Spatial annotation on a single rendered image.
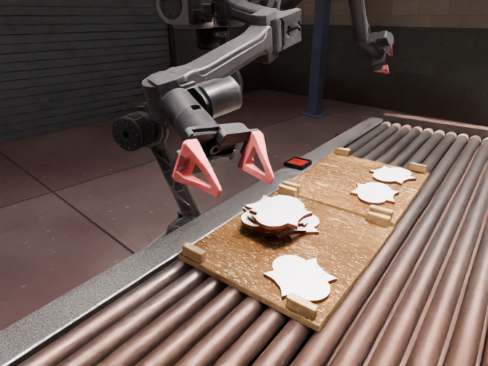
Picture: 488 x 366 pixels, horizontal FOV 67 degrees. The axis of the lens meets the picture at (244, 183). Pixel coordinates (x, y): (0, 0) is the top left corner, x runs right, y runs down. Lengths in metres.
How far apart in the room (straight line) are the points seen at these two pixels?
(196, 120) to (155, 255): 0.43
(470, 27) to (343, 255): 5.46
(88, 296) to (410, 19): 6.02
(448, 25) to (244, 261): 5.66
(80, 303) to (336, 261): 0.53
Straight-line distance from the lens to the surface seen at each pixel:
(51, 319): 0.80
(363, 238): 0.94
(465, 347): 0.77
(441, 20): 6.26
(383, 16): 6.57
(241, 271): 0.79
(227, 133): 0.53
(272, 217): 0.84
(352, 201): 1.11
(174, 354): 0.69
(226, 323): 0.71
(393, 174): 1.31
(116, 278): 0.85
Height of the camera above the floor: 1.42
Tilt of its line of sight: 24 degrees down
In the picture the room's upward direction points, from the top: straight up
